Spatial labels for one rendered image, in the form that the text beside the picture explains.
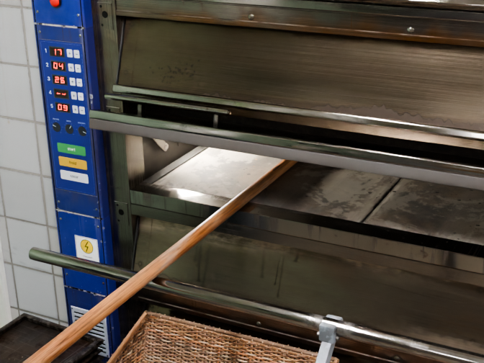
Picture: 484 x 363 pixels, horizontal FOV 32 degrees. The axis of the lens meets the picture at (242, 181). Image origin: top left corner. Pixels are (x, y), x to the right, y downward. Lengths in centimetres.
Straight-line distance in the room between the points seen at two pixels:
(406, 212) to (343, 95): 38
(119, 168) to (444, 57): 89
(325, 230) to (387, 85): 39
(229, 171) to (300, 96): 50
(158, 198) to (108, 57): 37
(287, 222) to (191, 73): 41
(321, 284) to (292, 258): 9
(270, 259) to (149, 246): 35
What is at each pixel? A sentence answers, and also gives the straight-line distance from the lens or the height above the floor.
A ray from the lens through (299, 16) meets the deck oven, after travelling 186.
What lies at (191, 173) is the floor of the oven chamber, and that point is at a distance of 231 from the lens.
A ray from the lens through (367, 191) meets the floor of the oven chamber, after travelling 219.
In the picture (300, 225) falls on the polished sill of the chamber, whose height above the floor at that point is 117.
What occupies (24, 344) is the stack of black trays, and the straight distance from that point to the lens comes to 239.
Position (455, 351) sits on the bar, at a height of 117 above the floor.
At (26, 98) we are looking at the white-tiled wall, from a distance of 234.
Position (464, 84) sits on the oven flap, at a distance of 178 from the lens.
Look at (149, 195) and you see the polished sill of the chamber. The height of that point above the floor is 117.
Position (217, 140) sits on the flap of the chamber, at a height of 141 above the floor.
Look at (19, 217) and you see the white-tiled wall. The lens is 252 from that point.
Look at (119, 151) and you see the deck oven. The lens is 220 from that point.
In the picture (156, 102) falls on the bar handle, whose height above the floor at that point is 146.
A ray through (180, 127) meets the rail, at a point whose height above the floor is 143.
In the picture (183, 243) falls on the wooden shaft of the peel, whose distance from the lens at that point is 186.
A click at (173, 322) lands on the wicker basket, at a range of 228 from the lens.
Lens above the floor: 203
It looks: 22 degrees down
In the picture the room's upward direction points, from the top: 1 degrees counter-clockwise
